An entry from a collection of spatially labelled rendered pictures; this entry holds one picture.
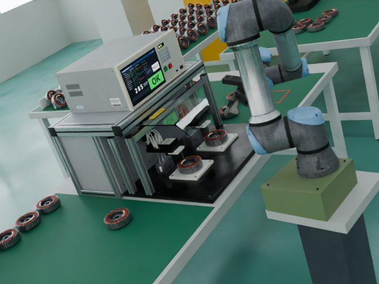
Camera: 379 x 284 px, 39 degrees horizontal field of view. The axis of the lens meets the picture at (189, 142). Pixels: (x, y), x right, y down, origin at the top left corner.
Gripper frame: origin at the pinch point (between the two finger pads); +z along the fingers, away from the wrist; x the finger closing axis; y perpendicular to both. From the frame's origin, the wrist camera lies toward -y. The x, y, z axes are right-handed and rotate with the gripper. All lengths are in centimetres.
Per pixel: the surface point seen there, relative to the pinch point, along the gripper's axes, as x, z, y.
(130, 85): -29.5, -4.9, -36.4
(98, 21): 263, 239, -240
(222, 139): -4.0, 15.5, 4.4
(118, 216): -63, 28, -9
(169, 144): -28.6, 12.2, -10.8
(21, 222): -76, 61, -46
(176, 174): -31.6, 22.2, -1.4
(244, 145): -3.1, 11.2, 14.5
